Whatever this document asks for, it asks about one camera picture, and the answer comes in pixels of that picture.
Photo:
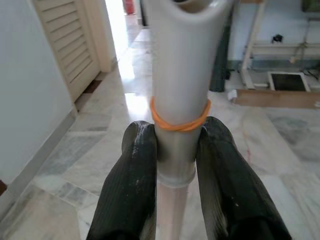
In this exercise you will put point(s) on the small black wall fitting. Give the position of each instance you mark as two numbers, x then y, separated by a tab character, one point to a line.
278	38

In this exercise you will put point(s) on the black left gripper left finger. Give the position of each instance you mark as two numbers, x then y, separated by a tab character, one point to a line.
130	175

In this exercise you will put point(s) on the white paper scrap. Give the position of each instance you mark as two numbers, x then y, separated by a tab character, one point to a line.
232	95

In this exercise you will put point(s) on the beige broom with purple bristles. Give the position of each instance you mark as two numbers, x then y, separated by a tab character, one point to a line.
180	75

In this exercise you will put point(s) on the brown wooden board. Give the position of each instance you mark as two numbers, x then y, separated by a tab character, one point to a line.
275	98

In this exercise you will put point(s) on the white framed tray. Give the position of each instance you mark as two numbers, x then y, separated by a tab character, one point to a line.
306	82

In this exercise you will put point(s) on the cream louvered door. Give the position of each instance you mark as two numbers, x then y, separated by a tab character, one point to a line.
72	50

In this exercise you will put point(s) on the orange rubber band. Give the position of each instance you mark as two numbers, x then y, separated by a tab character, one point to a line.
172	127

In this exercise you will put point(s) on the red cylinder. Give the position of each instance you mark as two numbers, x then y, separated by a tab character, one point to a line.
129	6

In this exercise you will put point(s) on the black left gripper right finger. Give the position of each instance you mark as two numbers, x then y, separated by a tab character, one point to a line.
225	180

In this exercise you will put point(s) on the dark green roll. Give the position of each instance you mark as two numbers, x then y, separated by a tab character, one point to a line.
220	70

